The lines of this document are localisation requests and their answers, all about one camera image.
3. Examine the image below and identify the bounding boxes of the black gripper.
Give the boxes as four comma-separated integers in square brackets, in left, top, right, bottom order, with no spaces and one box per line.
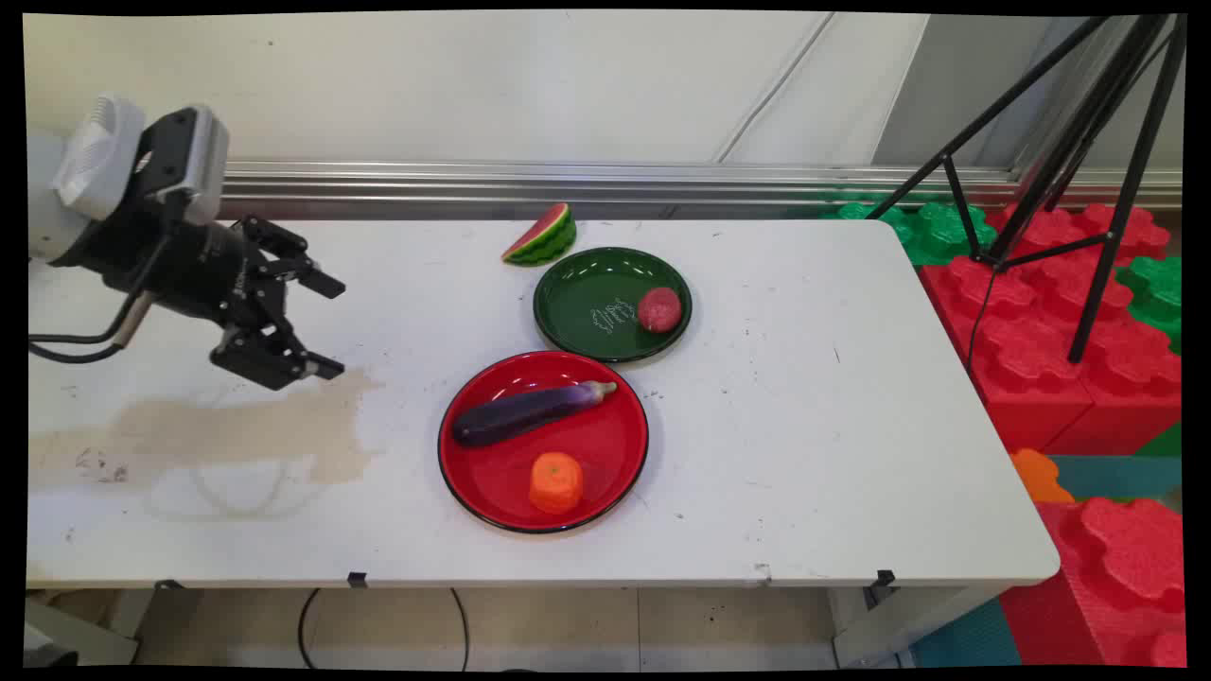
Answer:
[52,194,347,392]

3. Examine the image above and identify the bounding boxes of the purple toy eggplant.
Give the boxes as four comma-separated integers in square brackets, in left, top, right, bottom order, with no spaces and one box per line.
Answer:
[450,379,619,449]

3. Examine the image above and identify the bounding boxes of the toy watermelon slice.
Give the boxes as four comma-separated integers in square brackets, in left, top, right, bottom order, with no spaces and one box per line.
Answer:
[501,201,578,269]

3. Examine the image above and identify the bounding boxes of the dark green round plate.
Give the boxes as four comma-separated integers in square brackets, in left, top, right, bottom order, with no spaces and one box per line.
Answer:
[532,246,693,365]

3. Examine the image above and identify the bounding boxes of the orange toy carrot piece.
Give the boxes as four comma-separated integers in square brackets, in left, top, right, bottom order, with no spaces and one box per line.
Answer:
[528,451,586,516]

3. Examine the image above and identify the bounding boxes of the red round plate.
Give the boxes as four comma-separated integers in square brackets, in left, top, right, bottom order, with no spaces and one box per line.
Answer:
[437,350,650,536]

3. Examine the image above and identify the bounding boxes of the red round toy fruit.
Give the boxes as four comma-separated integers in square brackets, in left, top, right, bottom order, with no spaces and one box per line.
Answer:
[637,287,683,335]

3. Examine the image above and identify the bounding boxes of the green foam block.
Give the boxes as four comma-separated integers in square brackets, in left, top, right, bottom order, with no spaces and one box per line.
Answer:
[1114,253,1184,355]
[821,197,1000,268]

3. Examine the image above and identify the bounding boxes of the large red foam block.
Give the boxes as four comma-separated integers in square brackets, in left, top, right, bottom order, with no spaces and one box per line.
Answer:
[920,253,1184,457]

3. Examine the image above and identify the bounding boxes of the orange foam block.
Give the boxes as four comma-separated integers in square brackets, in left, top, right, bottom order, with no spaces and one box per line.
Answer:
[1009,447,1077,505]

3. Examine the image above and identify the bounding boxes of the black tripod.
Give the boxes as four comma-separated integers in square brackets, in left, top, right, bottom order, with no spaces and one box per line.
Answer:
[865,13,1189,366]

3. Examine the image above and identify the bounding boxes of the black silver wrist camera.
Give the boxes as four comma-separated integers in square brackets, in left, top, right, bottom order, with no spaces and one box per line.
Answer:
[140,105,231,226]

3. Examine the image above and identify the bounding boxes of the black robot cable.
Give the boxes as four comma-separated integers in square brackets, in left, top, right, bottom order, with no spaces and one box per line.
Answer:
[27,232,173,366]

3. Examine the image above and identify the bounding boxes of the black floor cable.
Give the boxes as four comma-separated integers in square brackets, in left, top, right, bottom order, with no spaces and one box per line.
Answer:
[449,587,472,672]
[297,587,325,671]

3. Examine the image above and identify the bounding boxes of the aluminium wall rail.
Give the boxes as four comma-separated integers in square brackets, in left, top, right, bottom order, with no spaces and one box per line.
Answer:
[218,159,1184,211]

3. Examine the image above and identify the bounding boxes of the thin black tripod cable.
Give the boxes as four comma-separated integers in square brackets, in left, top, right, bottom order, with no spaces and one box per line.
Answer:
[965,268,997,381]

